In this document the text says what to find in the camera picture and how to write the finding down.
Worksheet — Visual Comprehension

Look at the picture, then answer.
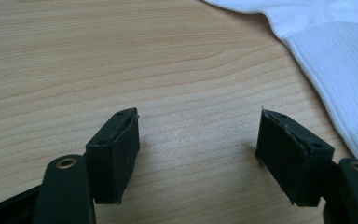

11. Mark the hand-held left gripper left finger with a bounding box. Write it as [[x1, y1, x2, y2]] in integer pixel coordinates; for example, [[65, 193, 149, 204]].
[[85, 107, 141, 205]]

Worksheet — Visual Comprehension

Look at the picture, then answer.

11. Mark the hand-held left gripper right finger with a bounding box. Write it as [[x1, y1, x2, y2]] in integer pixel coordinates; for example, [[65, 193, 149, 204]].
[[255, 107, 336, 208]]

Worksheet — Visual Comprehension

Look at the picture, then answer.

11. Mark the white sock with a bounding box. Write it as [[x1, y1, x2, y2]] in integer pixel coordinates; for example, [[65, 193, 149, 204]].
[[202, 0, 358, 166]]

